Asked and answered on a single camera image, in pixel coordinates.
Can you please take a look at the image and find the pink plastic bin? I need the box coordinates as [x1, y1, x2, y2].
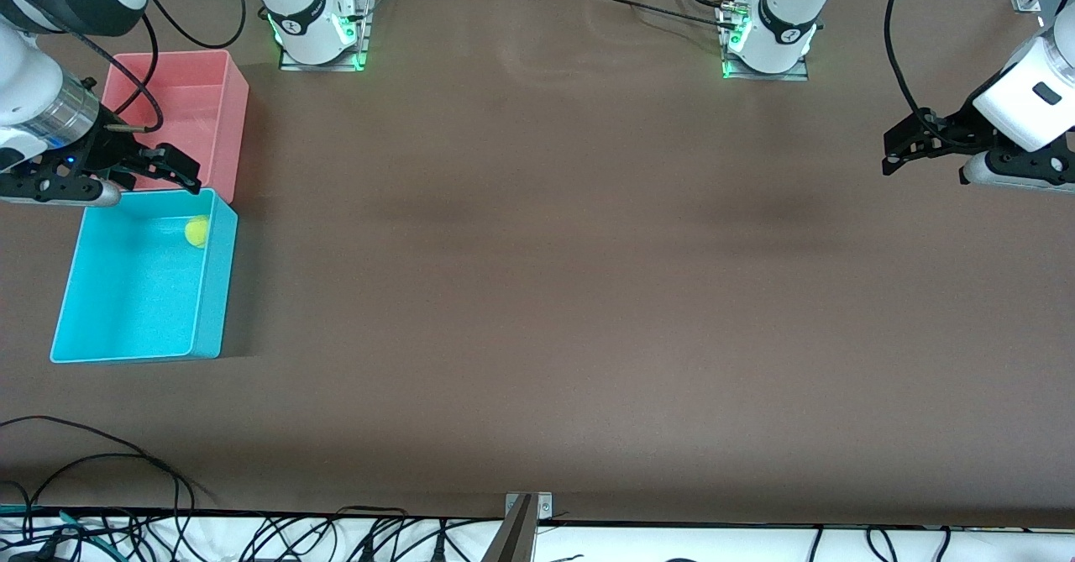
[101, 50, 250, 204]

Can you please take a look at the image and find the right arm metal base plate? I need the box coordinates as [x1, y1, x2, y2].
[279, 0, 372, 71]

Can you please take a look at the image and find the teal cable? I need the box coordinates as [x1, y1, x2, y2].
[0, 503, 114, 546]

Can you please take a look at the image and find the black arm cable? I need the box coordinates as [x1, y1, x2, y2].
[0, 0, 247, 134]
[885, 0, 954, 139]

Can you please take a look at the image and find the dark metal bar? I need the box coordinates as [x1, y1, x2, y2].
[480, 495, 538, 562]

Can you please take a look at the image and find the blue plastic bin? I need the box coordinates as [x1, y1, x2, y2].
[50, 188, 239, 365]

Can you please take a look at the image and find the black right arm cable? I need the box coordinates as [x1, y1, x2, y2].
[0, 0, 247, 134]

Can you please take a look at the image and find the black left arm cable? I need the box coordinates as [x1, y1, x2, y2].
[885, 0, 954, 139]

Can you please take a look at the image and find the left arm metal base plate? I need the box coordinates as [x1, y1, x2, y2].
[721, 0, 811, 82]

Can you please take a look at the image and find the grey metal bracket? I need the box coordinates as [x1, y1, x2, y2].
[504, 491, 553, 519]

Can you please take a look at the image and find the black looping cable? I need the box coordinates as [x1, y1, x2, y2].
[0, 415, 221, 562]

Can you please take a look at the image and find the black cable across table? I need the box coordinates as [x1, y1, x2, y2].
[584, 0, 748, 32]

